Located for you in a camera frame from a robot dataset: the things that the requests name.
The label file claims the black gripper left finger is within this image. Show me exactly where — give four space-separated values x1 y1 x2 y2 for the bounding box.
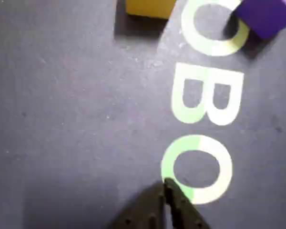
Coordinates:
104 181 172 229

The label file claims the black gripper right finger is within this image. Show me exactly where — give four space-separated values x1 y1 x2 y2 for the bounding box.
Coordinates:
164 177 212 229

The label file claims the yellow wooden block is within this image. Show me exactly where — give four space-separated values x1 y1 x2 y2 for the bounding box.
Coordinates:
125 0 177 20

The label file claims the purple wooden block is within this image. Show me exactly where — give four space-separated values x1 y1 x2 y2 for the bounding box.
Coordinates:
235 0 286 40

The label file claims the dark mat with logo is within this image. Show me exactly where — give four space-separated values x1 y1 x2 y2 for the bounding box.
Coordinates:
0 0 286 229

